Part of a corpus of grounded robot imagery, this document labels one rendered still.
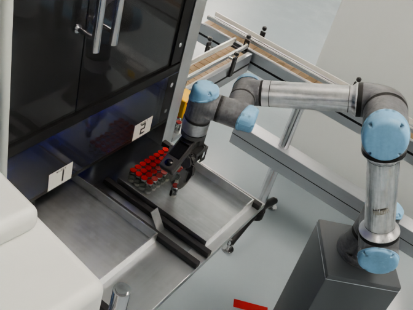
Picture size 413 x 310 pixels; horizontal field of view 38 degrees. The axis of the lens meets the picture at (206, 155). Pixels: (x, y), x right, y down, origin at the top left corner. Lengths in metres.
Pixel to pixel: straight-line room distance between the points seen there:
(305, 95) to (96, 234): 0.69
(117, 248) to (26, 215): 0.92
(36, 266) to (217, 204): 1.17
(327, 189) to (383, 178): 1.10
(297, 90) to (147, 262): 0.63
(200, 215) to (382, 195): 0.54
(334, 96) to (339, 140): 1.63
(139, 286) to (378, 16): 1.89
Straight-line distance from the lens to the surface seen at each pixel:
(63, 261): 0.76
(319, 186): 2.74
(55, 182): 1.64
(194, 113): 1.63
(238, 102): 1.62
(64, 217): 1.73
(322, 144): 3.36
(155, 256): 1.68
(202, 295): 2.77
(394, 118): 1.55
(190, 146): 1.68
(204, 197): 1.88
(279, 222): 3.23
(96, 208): 1.77
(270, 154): 2.79
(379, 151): 1.57
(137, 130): 1.83
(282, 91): 1.70
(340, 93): 1.69
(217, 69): 2.42
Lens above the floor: 2.14
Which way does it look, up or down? 38 degrees down
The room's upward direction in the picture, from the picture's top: 17 degrees clockwise
